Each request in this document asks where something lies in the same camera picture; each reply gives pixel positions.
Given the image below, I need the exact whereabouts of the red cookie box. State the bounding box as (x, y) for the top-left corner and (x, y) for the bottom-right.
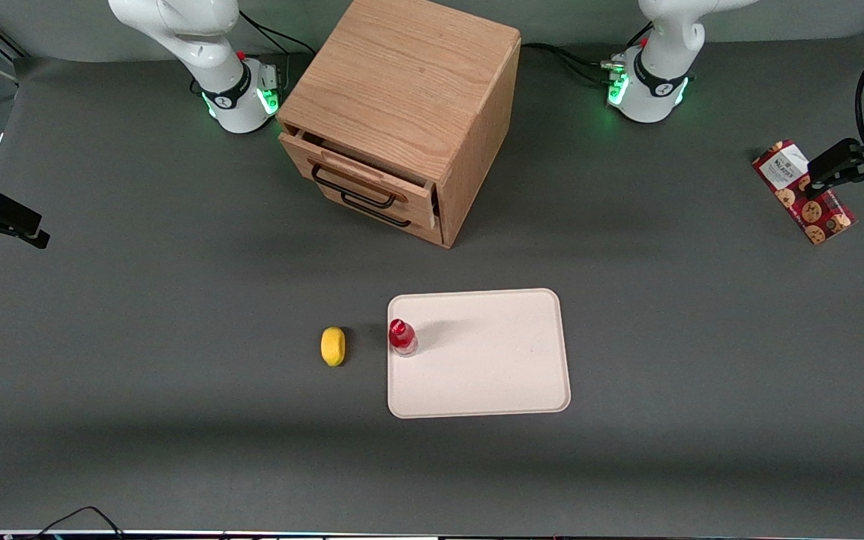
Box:
(751, 139), (858, 246)

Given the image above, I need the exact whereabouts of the beige plastic tray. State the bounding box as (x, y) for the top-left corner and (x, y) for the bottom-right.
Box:
(386, 288), (572, 419)

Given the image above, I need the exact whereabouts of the yellow lemon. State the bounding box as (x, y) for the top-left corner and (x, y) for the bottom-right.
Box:
(319, 325), (347, 368)

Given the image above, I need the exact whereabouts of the upper wooden drawer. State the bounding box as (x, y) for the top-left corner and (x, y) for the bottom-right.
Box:
(279, 129), (437, 220)

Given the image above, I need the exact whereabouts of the wooden drawer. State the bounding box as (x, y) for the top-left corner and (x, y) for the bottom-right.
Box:
(318, 183), (445, 248)
(279, 129), (437, 220)

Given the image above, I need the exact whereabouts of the small red capped bottle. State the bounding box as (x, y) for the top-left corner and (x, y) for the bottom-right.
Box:
(388, 318), (419, 358)

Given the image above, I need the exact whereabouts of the lower wooden drawer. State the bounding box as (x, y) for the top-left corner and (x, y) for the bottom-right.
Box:
(318, 183), (445, 248)

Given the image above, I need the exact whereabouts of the oak wooden drawer cabinet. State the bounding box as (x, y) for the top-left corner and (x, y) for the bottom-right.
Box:
(276, 0), (522, 249)

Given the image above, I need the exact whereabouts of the black left base cable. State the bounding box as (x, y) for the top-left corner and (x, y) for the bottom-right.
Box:
(520, 21), (655, 88)

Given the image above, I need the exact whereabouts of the black base cable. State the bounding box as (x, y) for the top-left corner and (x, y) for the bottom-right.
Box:
(520, 21), (655, 88)
(237, 10), (314, 77)

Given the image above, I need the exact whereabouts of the thin black table edge cable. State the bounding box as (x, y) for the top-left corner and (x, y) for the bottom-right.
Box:
(27, 505), (127, 540)

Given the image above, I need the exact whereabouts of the black right base cable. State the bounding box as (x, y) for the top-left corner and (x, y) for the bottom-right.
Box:
(237, 10), (314, 77)

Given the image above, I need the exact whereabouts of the black upper drawer handle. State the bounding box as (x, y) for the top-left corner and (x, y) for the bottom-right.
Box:
(310, 163), (398, 210)

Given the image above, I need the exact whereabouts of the black drawer handle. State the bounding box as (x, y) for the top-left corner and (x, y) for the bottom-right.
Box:
(340, 190), (413, 229)
(310, 163), (398, 210)

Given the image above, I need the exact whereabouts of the black lower drawer handle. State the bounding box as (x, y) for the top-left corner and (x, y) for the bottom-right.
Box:
(340, 190), (413, 229)

